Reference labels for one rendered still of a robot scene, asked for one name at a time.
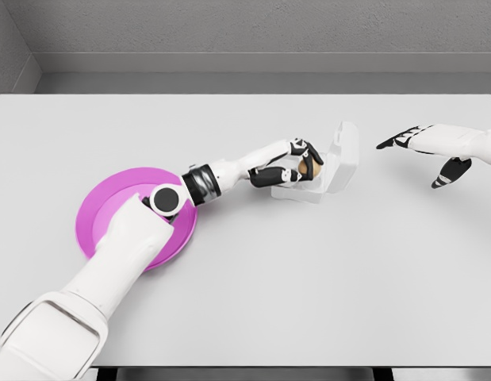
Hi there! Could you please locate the pink round plate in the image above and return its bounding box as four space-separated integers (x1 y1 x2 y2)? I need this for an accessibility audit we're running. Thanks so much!
75 167 198 272

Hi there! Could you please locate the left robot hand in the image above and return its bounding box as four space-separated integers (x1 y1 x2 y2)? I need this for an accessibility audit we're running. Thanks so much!
236 137 325 190

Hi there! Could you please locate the white hinged egg box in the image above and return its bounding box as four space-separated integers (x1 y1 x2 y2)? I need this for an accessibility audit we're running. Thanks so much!
270 121 360 206

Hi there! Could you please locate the brown egg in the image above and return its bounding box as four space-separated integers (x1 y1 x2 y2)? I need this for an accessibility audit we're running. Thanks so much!
297 157 323 179

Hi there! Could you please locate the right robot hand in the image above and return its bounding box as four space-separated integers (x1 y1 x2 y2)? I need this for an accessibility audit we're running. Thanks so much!
375 123 484 190

